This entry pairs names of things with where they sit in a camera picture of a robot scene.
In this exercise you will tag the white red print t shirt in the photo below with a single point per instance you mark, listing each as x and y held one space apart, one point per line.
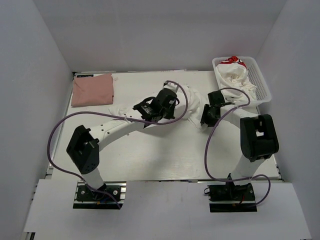
233 73

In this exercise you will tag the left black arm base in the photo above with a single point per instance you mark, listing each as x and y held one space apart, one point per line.
87 199

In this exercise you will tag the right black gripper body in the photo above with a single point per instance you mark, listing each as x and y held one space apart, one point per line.
215 118

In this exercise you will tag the white plastic basket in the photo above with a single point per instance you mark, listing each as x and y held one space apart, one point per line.
255 76

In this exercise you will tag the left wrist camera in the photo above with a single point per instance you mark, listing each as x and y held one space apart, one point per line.
168 95

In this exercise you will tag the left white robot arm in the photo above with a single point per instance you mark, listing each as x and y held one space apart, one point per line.
86 143

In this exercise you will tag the folded pink t shirt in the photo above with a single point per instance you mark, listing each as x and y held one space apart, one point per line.
93 91

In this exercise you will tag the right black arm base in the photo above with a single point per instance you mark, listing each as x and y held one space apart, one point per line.
231 198

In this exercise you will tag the white cartoon print t shirt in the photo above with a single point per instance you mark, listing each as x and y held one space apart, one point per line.
195 109

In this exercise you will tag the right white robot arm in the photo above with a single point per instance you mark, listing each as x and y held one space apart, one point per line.
258 140

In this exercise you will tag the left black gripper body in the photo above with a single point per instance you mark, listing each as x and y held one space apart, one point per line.
161 113

